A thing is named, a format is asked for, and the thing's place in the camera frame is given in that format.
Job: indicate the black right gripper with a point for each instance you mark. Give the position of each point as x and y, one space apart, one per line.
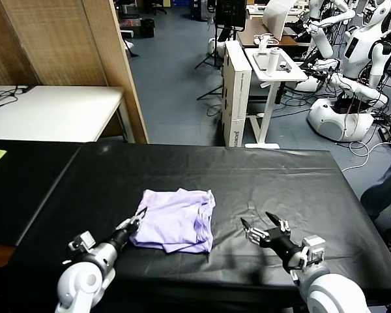
280 243

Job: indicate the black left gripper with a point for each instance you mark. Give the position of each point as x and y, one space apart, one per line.
121 237

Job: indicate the lavender t-shirt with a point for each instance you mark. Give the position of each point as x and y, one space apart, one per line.
176 221

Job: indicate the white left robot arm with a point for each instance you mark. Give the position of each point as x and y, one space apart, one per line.
81 280

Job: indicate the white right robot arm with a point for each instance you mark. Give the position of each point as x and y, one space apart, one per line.
332 293

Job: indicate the large black table cover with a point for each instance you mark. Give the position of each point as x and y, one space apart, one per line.
198 169

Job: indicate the white standing desk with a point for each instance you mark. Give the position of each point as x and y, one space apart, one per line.
270 111

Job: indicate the person's leg in jeans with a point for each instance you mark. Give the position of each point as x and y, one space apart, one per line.
384 192

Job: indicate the tall white cardboard box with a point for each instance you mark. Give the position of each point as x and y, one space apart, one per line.
236 94

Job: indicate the white table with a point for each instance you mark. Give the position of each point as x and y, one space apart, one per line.
52 111

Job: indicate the small black device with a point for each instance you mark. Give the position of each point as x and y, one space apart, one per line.
285 66

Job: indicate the white bottle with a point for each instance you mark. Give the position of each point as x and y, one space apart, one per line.
273 62

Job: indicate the grey laptop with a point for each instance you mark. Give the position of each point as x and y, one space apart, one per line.
260 60

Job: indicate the white gadget on stand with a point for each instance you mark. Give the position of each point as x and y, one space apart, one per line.
264 40

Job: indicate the brown desk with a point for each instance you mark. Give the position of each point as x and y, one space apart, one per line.
247 36

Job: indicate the white humanoid robot with base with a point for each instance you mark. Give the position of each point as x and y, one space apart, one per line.
358 55

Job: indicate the white curved panel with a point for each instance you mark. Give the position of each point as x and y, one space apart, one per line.
277 16

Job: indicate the black monitor on stand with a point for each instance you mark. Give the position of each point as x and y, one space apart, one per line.
231 13

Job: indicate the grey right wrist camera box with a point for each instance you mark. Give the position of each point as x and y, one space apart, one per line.
312 251

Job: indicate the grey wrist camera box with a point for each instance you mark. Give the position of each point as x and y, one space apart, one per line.
312 251
84 240

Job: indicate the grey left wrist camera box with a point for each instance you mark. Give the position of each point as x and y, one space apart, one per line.
84 240

